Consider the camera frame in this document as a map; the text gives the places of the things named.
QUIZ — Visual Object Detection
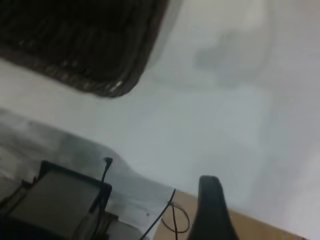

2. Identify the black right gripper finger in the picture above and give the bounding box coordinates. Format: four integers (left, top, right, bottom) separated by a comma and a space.
195, 175, 241, 240

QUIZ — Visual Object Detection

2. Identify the black woven wicker basket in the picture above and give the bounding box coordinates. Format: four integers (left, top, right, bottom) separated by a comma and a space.
0, 0, 171, 99

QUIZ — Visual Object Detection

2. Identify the light wooden board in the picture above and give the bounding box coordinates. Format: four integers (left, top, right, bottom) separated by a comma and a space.
149, 191, 311, 240

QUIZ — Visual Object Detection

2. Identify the black framed grey box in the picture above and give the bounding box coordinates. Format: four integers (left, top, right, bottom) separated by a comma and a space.
0, 159, 113, 240

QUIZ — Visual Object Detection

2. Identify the red looped wire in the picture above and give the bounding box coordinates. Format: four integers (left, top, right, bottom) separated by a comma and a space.
161, 201, 191, 240

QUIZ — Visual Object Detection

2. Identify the thin black wire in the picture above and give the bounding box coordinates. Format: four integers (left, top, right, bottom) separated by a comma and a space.
139, 188, 177, 240

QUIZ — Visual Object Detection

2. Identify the black plug cable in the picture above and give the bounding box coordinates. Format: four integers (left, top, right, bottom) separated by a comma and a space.
91, 156, 114, 240

